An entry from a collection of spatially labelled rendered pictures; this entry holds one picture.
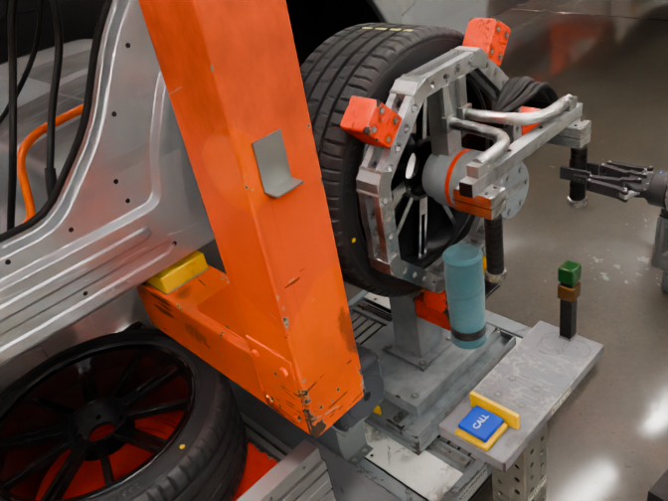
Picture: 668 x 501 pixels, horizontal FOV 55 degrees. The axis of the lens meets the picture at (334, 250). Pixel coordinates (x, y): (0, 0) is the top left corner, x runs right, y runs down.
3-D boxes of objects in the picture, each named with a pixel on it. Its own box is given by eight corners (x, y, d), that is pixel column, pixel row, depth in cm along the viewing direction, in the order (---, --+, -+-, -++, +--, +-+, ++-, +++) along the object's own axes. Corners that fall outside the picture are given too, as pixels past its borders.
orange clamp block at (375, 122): (376, 112, 134) (350, 94, 127) (405, 117, 129) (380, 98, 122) (363, 143, 134) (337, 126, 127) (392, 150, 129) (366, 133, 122)
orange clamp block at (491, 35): (473, 64, 153) (484, 27, 152) (501, 67, 148) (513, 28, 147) (457, 56, 148) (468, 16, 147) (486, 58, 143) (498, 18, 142)
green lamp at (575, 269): (566, 272, 150) (566, 258, 148) (582, 277, 147) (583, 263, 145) (557, 281, 148) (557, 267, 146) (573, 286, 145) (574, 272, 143)
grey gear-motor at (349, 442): (304, 376, 214) (281, 293, 196) (400, 435, 187) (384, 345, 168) (263, 410, 205) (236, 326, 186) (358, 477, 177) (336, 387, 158)
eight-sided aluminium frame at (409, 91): (504, 217, 183) (497, 23, 154) (524, 223, 178) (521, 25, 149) (378, 320, 154) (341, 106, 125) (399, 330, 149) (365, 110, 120)
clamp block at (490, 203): (468, 199, 131) (466, 176, 128) (507, 209, 125) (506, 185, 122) (453, 210, 128) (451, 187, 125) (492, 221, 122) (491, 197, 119)
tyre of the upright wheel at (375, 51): (311, 318, 175) (451, 186, 205) (375, 351, 160) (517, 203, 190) (223, 102, 136) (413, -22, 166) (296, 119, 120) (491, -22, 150)
